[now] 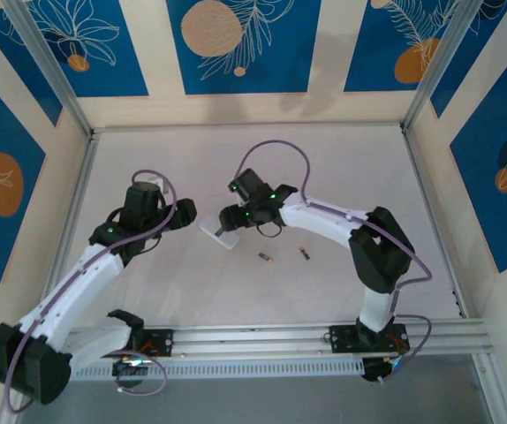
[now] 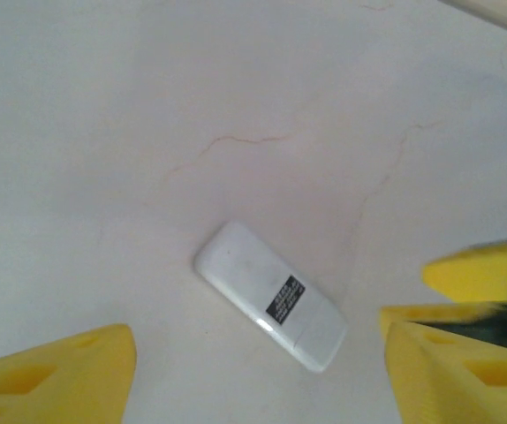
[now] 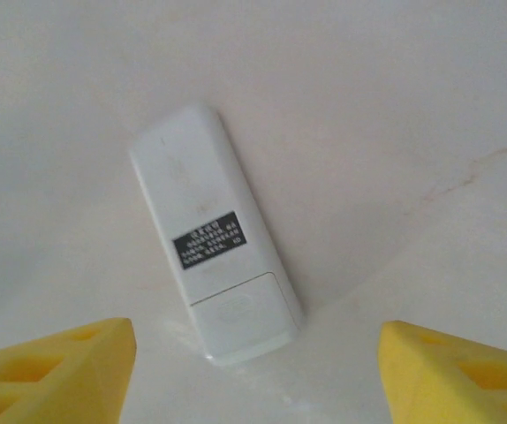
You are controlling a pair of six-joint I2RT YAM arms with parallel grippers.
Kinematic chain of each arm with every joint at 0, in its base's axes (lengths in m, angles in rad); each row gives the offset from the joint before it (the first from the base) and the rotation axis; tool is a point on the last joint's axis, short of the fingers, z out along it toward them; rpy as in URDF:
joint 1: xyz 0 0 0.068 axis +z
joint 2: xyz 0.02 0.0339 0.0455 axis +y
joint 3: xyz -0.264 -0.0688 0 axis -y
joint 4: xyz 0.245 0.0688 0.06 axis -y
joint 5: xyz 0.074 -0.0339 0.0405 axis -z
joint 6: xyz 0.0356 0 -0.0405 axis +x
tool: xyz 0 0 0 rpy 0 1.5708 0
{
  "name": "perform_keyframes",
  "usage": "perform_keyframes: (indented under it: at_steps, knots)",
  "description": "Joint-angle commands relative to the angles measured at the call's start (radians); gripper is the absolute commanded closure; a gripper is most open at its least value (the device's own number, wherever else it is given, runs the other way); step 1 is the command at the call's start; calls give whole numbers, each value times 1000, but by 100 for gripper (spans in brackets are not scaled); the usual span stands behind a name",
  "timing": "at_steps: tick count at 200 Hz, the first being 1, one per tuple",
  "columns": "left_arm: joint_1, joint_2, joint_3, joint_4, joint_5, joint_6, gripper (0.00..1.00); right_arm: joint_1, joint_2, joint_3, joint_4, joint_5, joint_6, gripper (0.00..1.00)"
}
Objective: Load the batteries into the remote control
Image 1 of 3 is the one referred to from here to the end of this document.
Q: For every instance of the white remote control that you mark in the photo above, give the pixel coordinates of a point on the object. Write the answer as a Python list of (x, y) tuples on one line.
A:
[(226, 241)]

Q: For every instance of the black and gold AAA battery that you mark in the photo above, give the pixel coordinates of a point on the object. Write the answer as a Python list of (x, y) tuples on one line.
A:
[(304, 253), (266, 258)]

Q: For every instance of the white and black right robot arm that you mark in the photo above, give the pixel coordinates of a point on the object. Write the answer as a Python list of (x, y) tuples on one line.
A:
[(324, 221)]

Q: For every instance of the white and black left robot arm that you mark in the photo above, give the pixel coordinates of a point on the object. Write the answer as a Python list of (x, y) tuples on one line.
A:
[(81, 274)]

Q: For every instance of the black controller board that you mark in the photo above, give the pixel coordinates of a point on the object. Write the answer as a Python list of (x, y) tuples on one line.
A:
[(377, 368), (130, 368)]

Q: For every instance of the aluminium table side rail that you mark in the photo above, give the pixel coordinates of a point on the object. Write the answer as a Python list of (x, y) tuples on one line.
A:
[(77, 190), (426, 194)]

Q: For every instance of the aluminium mounting rail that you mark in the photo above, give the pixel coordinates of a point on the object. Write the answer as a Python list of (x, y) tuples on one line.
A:
[(253, 338)]

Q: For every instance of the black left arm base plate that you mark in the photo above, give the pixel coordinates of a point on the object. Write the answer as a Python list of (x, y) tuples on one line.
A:
[(161, 342)]

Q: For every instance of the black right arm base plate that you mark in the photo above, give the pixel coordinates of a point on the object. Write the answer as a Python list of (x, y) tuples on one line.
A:
[(342, 338)]

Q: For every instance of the aluminium frame post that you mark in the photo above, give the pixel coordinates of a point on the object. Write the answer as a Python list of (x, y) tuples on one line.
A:
[(52, 66), (494, 388), (445, 66)]

